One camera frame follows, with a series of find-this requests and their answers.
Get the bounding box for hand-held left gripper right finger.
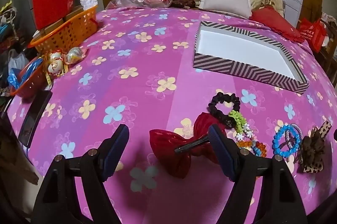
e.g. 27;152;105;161
208;124;308;224

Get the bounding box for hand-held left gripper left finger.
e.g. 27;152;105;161
32;124;130;224

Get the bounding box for orange and blue bead bracelet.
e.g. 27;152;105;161
237;140;267;157

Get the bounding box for black scrunchie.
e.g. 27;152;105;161
208;92;241;130

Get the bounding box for red bow hair clip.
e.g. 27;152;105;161
149;112;227;178

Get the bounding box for striped cardboard box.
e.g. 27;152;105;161
193;20;310;94

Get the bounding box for leopard print bow hair clip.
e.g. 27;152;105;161
300;120;332;174

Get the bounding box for black phone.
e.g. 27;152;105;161
18;90;52;148

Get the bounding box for pink floral bedsheet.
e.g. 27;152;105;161
5;7;337;224

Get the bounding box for red plastic colander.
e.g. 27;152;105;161
11;57;46;98

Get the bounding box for blue plastic wrapper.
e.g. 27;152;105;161
7;59;43;88

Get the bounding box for orange plastic basket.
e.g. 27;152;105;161
28;5;98;54

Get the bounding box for white plastic bag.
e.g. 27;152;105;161
8;49;28;77

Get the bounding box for brown cardboard box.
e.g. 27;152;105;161
65;6;88;21
43;18;65;35

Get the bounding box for red ruffled cushion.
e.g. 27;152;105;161
249;6;306;43

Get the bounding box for wooden shelf rack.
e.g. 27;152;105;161
314;12;337;82

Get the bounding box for red shopping bag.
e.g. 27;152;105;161
299;17;328;53

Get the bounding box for white tissue paper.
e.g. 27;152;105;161
80;0;98;11

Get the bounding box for red gift bag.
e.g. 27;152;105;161
32;0;75;30

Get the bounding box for green flower bead bracelet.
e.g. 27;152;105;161
229;109;257;141

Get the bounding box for purple striped hair tie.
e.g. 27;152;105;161
286;123;303;151

